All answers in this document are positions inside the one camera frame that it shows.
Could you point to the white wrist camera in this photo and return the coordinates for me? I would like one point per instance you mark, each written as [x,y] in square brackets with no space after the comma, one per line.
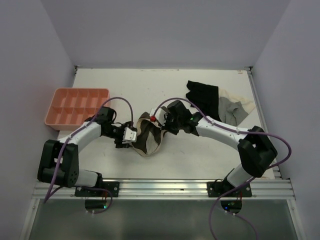
[158,117]
[130,135]

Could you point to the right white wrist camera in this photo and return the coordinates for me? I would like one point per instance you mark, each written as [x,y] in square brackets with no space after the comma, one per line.
[158,117]

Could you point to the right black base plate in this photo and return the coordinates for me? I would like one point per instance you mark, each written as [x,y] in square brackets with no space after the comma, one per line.
[219,187]

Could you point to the aluminium mounting rail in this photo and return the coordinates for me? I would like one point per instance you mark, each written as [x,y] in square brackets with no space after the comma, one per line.
[196,189]

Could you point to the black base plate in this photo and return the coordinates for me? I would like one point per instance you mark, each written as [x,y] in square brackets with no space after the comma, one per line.
[219,187]
[103,189]

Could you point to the grey underwear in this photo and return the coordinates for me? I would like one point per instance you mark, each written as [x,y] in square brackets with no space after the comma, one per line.
[231,113]

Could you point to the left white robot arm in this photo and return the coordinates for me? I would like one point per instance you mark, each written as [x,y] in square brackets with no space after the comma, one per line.
[59,162]

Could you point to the olive underwear beige waistband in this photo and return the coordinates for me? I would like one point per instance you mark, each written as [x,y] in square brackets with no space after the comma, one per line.
[149,136]

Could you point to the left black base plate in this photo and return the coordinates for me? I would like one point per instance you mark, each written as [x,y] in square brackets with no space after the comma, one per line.
[103,189]

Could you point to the pink compartment tray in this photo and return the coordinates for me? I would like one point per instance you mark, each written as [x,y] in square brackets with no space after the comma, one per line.
[70,107]

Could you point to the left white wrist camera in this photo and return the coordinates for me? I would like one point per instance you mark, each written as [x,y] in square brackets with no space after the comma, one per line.
[130,135]

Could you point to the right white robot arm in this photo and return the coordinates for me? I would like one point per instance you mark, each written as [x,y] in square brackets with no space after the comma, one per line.
[256,151]

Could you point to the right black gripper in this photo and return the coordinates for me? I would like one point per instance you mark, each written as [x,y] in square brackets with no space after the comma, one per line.
[167,116]

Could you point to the black underwear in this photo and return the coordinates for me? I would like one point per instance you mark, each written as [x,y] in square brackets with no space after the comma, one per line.
[205,97]

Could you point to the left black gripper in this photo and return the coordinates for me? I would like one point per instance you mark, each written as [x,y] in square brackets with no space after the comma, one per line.
[118,142]

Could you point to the cream underwear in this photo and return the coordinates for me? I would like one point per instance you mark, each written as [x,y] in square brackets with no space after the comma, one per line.
[247,104]

